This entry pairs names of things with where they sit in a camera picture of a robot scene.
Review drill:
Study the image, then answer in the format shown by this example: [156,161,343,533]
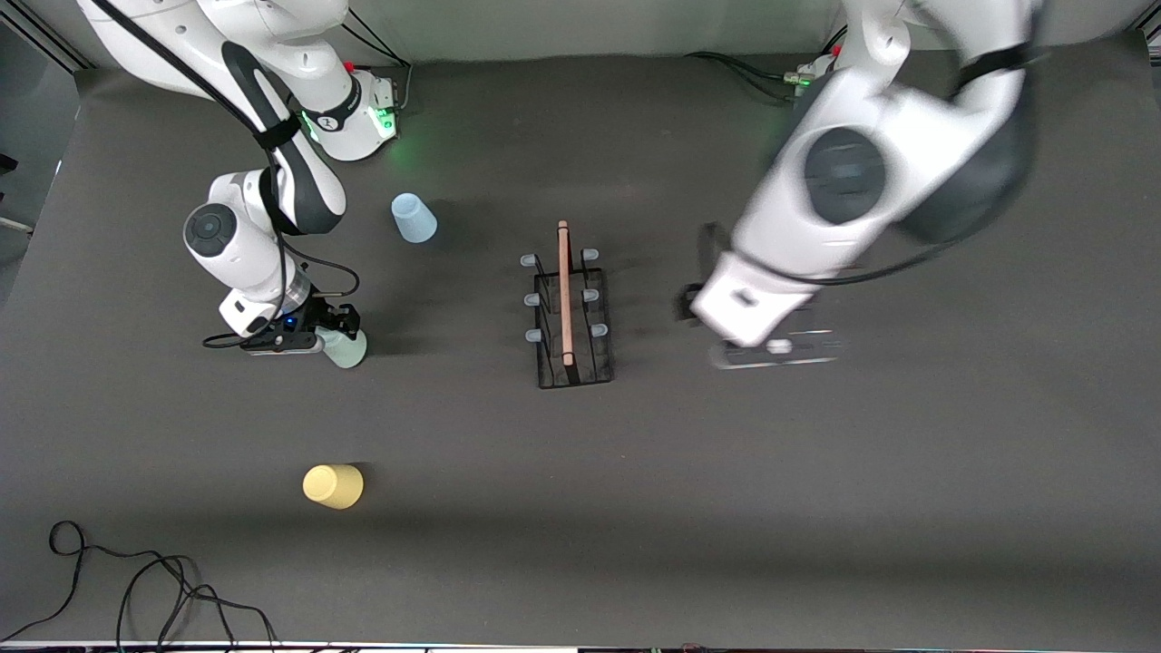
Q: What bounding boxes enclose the pale green plastic cup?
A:
[319,328,368,370]

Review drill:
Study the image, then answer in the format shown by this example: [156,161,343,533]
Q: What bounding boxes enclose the black wire cup holder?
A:
[520,220,616,389]

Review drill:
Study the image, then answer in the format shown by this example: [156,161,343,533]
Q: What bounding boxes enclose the yellow plastic cup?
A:
[302,463,365,511]

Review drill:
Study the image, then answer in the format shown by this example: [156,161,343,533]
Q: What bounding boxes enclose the light blue plastic cup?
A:
[391,192,438,244]

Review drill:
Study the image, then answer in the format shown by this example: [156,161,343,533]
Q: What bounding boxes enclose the dark grey table cover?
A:
[0,27,1161,649]

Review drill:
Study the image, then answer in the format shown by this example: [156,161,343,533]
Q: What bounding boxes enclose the black left arm base cables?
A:
[685,52,808,96]

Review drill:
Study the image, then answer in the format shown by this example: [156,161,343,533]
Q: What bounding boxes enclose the black arm base cables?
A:
[685,52,808,96]
[340,9,415,114]

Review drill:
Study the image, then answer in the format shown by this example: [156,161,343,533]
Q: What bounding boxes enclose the black right arm base cables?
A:
[340,9,415,114]

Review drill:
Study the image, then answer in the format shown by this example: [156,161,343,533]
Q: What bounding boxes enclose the loose black cable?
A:
[0,520,278,647]

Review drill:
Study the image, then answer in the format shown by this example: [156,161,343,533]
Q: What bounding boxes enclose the aluminium frame rail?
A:
[0,5,96,73]

